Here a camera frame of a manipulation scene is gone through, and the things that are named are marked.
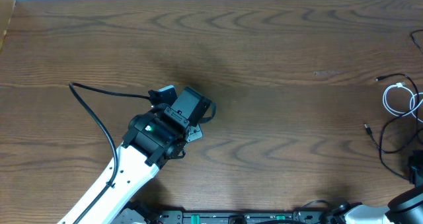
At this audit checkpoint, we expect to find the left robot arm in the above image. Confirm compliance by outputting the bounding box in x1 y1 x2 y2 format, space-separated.
61 85 216 223

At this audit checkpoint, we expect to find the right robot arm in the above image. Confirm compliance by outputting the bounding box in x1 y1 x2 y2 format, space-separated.
326 150 422 224

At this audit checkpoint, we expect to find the left camera black cable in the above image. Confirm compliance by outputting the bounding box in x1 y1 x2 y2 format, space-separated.
68 82 153 224

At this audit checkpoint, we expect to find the white USB cable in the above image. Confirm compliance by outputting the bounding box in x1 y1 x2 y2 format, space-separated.
382 81 423 124

